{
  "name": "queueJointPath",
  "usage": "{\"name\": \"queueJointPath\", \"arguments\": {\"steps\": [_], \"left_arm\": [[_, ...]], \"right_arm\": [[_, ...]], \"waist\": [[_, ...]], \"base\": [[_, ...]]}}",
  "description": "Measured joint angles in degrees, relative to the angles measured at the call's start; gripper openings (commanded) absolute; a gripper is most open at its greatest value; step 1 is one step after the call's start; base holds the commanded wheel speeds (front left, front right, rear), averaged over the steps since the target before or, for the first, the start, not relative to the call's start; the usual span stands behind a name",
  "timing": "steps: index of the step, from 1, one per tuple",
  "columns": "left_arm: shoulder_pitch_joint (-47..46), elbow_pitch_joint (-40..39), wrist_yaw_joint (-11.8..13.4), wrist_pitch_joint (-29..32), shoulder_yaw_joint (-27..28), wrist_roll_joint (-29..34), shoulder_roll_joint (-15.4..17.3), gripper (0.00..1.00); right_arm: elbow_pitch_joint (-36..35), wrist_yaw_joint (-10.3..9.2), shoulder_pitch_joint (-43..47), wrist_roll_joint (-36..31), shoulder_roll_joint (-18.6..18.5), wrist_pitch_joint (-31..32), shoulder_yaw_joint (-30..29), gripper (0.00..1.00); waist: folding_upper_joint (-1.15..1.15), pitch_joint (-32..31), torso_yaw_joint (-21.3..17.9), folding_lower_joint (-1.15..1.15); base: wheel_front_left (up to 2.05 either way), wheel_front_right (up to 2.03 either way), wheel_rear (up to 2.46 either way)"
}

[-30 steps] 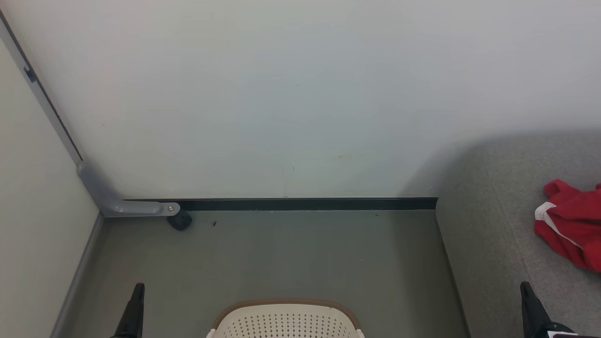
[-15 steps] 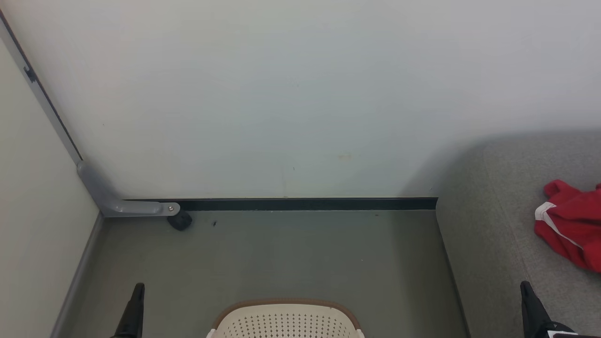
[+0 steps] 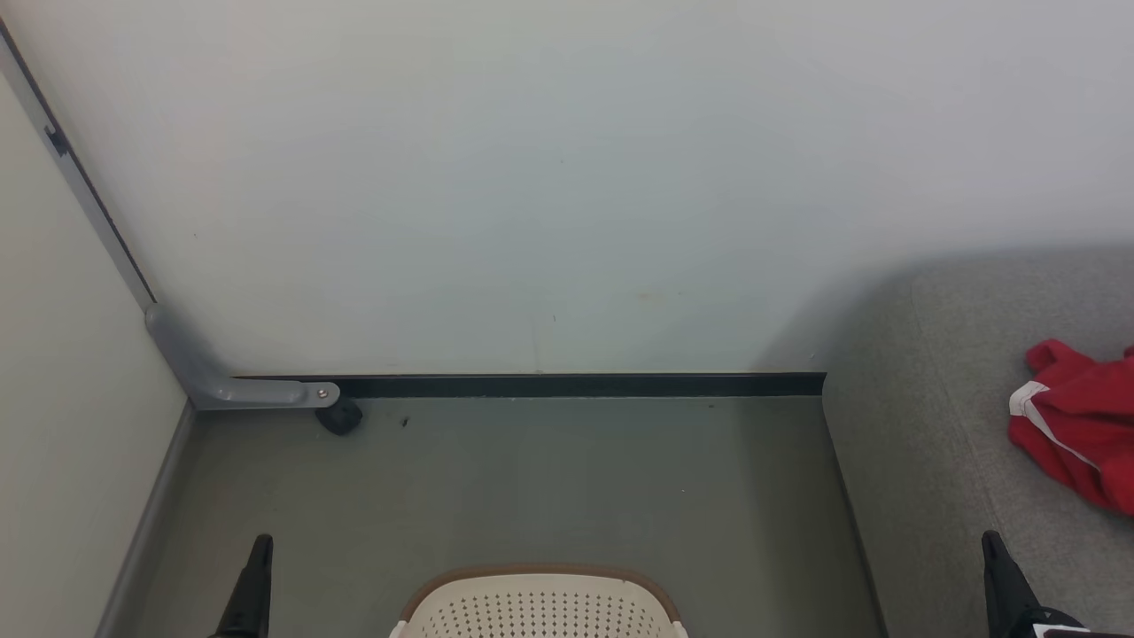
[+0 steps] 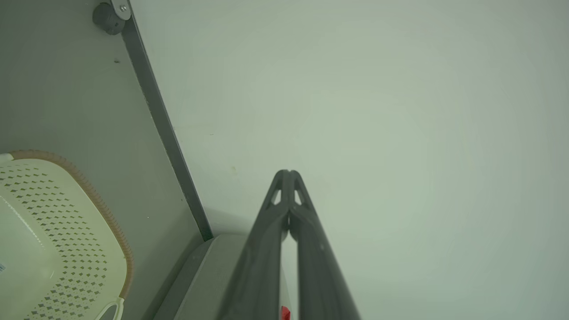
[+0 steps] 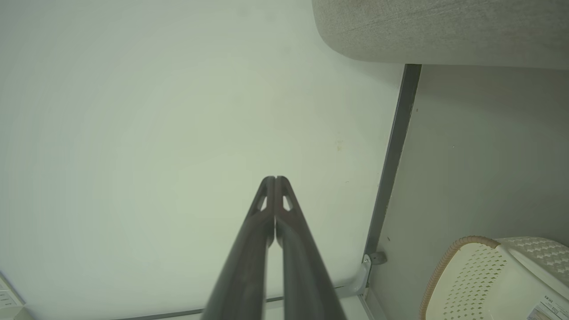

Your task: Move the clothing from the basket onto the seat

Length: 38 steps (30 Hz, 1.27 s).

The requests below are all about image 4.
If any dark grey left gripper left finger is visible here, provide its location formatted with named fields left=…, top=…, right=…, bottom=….
left=216, top=170, right=290, bottom=320

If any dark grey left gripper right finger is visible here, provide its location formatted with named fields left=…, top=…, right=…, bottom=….
left=289, top=170, right=361, bottom=320

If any grey fabric couch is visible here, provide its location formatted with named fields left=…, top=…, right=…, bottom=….
left=152, top=234, right=299, bottom=320

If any dark grey baseboard strip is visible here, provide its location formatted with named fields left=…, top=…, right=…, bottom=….
left=120, top=17, right=214, bottom=242

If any cream perforated laundry basket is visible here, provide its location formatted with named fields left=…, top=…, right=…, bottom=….
left=0, top=150, right=135, bottom=320

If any black caster wheel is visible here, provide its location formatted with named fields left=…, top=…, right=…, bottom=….
left=92, top=2, right=126, bottom=36

